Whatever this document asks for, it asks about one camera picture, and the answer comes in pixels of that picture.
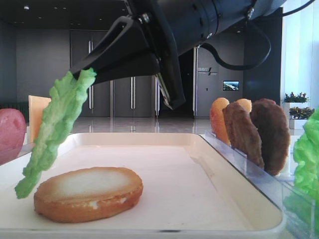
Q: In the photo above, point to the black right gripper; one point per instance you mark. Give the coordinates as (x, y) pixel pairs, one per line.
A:
(171, 27)

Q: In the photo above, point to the green lettuce leaf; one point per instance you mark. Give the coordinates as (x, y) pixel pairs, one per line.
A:
(67, 98)
(306, 155)

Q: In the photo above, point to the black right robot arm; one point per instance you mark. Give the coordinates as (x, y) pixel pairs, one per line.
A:
(225, 13)

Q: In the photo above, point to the left orange cheese slice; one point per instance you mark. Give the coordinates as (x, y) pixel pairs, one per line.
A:
(36, 107)

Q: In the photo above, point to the left brown meat patty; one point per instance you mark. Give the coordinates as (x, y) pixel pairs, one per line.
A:
(242, 133)

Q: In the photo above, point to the left red tomato slice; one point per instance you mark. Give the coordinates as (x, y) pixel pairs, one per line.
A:
(12, 133)

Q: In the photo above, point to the bread slice on tray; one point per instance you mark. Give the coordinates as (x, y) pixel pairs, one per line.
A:
(88, 194)

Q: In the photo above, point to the right dark meat patty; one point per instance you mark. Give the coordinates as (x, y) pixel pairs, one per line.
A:
(271, 123)

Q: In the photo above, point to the left upright bun slice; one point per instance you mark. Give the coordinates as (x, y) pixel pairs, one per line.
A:
(217, 119)

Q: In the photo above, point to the upright bun slice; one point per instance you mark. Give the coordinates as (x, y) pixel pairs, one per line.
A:
(246, 104)
(217, 119)

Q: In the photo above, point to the right upright bun slice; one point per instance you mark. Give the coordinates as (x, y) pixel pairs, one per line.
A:
(246, 104)

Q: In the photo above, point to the white rectangular tray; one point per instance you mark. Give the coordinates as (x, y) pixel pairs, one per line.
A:
(190, 192)

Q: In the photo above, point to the white planter with plants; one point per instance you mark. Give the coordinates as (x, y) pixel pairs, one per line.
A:
(297, 109)

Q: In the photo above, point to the wall display screen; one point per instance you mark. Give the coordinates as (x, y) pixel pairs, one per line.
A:
(230, 85)

